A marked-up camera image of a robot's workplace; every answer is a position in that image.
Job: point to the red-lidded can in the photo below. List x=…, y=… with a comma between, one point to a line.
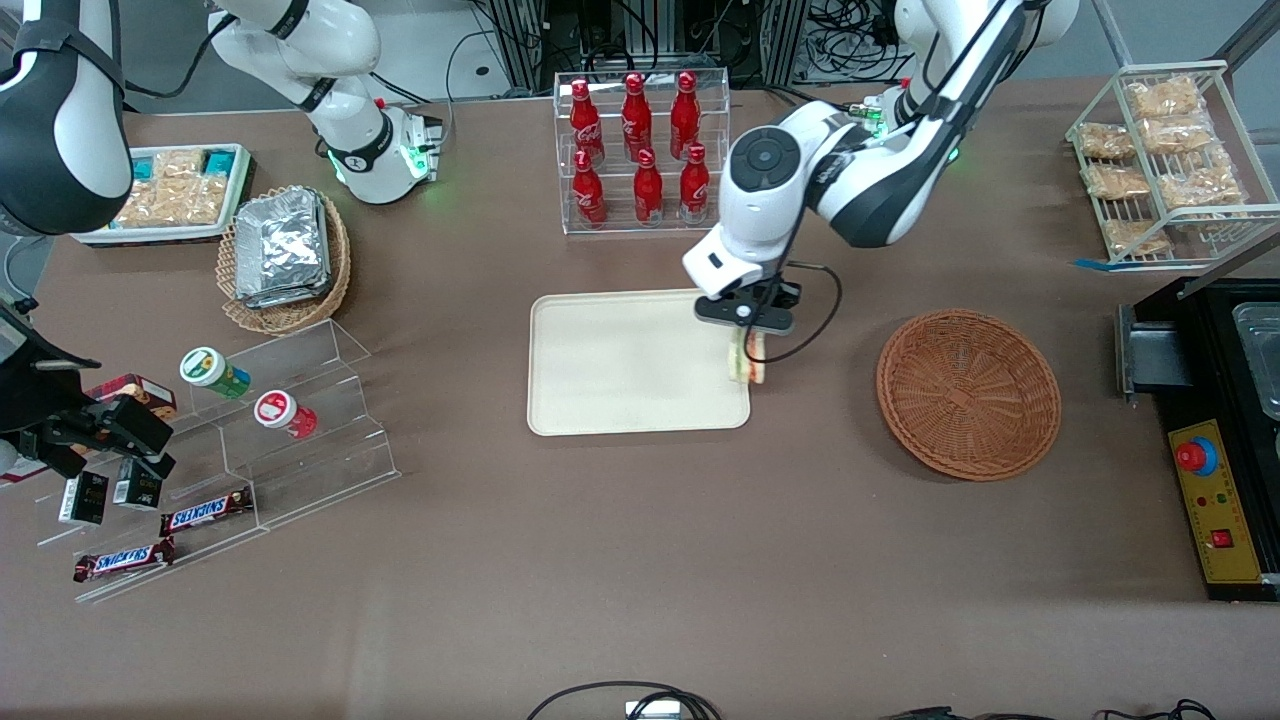
x=277, y=410

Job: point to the white snack tray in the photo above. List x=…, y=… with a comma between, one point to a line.
x=150, y=236

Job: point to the clear acrylic bottle rack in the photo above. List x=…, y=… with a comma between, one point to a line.
x=612, y=150

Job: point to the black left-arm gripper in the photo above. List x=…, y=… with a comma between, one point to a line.
x=779, y=293

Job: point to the black machine housing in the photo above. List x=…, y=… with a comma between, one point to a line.
x=1200, y=400

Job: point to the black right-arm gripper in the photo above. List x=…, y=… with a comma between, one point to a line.
x=38, y=398

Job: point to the steel pan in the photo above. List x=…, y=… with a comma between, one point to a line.
x=1262, y=360

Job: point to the small black box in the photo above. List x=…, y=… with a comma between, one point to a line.
x=138, y=490
x=84, y=500

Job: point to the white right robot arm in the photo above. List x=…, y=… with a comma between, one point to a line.
x=350, y=40

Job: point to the red emergency stop button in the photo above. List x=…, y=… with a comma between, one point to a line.
x=1194, y=457

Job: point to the small grey device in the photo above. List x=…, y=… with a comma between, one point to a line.
x=652, y=710

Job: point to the silver foil pack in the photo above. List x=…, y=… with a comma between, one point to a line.
x=282, y=240
x=295, y=299

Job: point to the grey metal bracket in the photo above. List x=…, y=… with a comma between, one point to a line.
x=1150, y=355

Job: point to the triangular sandwich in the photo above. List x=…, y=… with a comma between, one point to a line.
x=734, y=364

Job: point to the tan snack bag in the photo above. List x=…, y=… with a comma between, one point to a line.
x=180, y=164
x=175, y=203

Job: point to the red-brown chocolate box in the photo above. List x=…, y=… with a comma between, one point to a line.
x=135, y=390

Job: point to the blue tape strip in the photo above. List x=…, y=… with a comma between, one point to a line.
x=1093, y=264

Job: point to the aluminium frame rack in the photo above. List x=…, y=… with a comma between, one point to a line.
x=600, y=40

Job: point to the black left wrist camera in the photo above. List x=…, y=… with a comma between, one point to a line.
x=786, y=295

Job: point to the clear acrylic stepped shelf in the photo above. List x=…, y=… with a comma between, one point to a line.
x=330, y=470

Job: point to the red cola bottle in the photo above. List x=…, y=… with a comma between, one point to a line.
x=648, y=192
x=695, y=188
x=636, y=120
x=586, y=125
x=685, y=118
x=588, y=195

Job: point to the beige rectangular tray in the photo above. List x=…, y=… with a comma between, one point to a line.
x=620, y=360

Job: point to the yellow control panel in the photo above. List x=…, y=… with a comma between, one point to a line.
x=1225, y=500

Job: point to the green-lidded can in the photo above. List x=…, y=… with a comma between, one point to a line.
x=205, y=368

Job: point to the brown Snickers bar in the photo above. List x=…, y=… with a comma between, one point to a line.
x=205, y=512
x=122, y=561

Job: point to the clear bag of crackers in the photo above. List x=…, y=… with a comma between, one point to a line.
x=1165, y=97
x=1138, y=237
x=1115, y=182
x=1178, y=135
x=1200, y=188
x=1105, y=141

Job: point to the brown round wicker basket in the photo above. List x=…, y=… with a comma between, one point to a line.
x=970, y=400

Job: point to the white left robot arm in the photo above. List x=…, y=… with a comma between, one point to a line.
x=870, y=190

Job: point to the tan wicker basket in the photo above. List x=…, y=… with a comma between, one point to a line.
x=290, y=318

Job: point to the red rocker switch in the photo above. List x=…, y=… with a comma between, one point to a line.
x=1221, y=539

